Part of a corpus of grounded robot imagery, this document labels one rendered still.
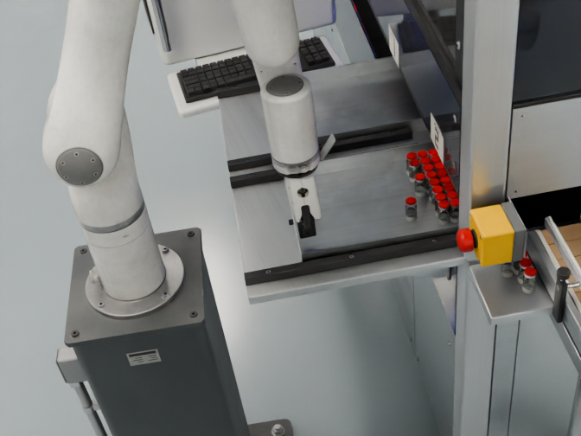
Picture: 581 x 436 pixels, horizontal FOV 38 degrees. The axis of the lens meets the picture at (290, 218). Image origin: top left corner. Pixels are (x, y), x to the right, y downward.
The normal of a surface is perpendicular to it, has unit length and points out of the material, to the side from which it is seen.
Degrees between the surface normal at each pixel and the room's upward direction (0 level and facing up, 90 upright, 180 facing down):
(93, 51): 84
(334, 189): 0
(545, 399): 90
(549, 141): 90
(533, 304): 0
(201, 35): 90
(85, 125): 63
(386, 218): 0
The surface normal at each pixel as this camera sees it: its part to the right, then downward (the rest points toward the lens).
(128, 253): 0.41, 0.57
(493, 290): -0.11, -0.73
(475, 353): 0.15, 0.66
